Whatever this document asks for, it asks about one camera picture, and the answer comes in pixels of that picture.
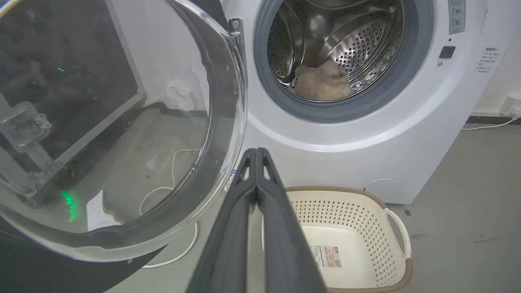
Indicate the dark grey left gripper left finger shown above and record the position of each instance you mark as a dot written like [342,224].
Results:
[230,240]

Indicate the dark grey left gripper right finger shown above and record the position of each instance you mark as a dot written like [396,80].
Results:
[285,244]

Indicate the transparent washer door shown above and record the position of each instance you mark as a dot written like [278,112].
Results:
[122,122]

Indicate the white front-load washing machine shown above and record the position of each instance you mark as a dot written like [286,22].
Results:
[407,134]

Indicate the cream perforated laundry basket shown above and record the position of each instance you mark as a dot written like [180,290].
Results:
[358,244]

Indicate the beige fluffy cloth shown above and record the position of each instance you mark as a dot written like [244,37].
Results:
[321,83]

